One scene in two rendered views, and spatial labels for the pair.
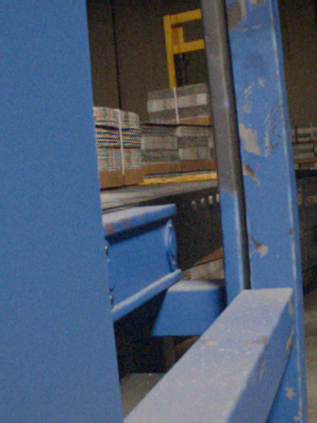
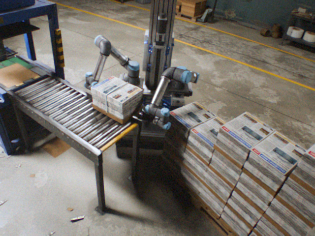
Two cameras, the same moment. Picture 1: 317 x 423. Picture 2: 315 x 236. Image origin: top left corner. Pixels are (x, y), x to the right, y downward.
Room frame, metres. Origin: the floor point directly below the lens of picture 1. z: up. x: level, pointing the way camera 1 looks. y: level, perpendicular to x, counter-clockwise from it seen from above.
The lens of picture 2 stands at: (2.81, -1.56, 2.24)
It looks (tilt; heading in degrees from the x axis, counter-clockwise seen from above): 37 degrees down; 105
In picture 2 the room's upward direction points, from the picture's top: 6 degrees clockwise
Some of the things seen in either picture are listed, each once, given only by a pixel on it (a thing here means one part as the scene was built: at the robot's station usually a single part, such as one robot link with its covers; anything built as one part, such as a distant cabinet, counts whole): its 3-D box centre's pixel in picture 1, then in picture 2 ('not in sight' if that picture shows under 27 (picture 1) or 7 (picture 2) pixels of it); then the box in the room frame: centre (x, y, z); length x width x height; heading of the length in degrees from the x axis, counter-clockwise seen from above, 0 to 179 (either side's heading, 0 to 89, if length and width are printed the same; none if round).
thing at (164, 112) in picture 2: not in sight; (163, 114); (2.45, 0.17, 0.92); 0.11 x 0.08 x 0.11; 172
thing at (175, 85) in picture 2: not in sight; (178, 82); (2.43, 0.87, 0.87); 0.15 x 0.15 x 0.10
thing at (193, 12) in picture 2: not in sight; (186, 6); (1.33, 6.84, 0.28); 1.20 x 0.83 x 0.57; 163
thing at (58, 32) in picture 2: not in sight; (59, 48); (1.05, 0.69, 1.05); 0.05 x 0.05 x 0.45; 73
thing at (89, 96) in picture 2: not in sight; (88, 100); (1.63, 0.32, 0.74); 1.34 x 0.05 x 0.12; 163
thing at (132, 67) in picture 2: not in sight; (133, 68); (1.95, 0.73, 0.98); 0.13 x 0.12 x 0.14; 142
